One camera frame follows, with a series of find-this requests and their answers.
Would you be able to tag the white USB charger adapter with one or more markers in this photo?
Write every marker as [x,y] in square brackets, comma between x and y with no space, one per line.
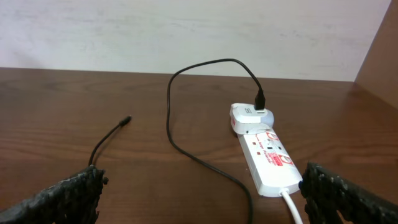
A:
[246,120]

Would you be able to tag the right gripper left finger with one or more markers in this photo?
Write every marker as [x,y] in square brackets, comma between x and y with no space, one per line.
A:
[72,200]

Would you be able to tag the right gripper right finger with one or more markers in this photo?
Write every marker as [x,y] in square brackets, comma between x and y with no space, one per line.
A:
[332,199]

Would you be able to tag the white power strip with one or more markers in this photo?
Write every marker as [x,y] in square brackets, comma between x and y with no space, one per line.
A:
[272,169]

